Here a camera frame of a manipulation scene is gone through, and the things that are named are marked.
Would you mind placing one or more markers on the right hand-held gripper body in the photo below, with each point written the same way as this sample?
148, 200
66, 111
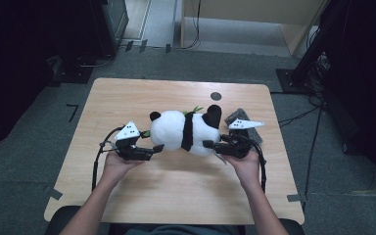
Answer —
240, 147

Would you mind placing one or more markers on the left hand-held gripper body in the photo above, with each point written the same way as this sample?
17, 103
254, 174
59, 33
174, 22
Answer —
129, 148

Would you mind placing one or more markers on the black and white panda plush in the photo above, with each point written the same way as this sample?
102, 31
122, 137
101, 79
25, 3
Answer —
169, 130

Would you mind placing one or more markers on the grey furry plush toy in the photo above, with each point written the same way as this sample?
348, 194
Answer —
238, 114

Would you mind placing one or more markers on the person's right hand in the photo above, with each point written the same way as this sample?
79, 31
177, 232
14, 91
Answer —
249, 169

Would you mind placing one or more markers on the person's left hand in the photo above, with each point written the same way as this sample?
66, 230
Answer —
116, 169

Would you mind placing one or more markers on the dark round table grommet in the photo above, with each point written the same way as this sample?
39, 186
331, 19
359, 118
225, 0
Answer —
215, 96

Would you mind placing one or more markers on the grey floor tape strip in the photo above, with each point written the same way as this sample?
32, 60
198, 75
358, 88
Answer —
54, 193
295, 197

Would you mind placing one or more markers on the person's dark clothing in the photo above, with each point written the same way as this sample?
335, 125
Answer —
176, 230

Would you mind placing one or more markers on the black metal stand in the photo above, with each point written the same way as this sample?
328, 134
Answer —
310, 49

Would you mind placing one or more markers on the light wooden cabinet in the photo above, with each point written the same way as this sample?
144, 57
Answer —
241, 11

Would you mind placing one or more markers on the black stand base plate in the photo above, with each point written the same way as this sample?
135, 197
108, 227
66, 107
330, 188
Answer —
73, 73

